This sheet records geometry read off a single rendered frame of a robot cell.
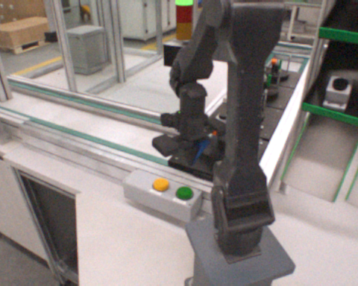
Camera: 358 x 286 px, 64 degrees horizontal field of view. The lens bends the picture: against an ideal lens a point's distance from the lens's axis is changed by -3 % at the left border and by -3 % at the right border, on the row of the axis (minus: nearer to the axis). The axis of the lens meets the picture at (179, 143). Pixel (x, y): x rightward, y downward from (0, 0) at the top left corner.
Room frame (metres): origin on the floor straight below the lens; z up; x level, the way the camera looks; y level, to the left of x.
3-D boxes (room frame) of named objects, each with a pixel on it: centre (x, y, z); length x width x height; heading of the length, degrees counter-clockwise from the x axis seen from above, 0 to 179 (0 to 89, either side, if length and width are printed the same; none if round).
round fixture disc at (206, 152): (0.74, -0.13, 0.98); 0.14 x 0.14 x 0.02
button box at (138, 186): (0.59, 0.05, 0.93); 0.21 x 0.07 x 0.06; 62
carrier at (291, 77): (1.40, -0.48, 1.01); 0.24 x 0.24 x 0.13; 62
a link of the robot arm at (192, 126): (0.59, -0.03, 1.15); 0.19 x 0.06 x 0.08; 124
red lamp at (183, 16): (0.94, -0.02, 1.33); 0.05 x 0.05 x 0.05
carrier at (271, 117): (0.97, -0.25, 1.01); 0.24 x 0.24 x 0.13; 62
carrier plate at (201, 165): (0.74, -0.13, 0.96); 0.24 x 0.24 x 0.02; 62
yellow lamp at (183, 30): (0.94, -0.02, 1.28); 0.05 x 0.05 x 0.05
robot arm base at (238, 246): (0.33, -0.10, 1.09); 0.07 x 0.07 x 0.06; 17
